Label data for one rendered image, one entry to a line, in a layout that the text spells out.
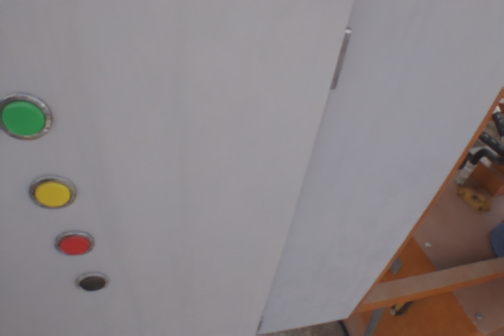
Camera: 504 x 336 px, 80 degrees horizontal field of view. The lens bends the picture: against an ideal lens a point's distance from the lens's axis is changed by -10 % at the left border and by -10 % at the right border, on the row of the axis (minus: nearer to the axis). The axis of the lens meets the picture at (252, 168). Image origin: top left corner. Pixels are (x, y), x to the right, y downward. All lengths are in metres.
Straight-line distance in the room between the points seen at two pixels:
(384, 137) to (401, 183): 0.08
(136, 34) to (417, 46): 0.20
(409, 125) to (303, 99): 0.13
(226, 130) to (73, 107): 0.09
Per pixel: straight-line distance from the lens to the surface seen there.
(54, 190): 0.24
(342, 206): 0.37
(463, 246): 1.03
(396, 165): 0.36
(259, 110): 0.22
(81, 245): 0.28
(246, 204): 0.28
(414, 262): 1.00
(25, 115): 0.20
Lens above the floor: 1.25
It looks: 41 degrees down
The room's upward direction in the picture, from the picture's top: 9 degrees clockwise
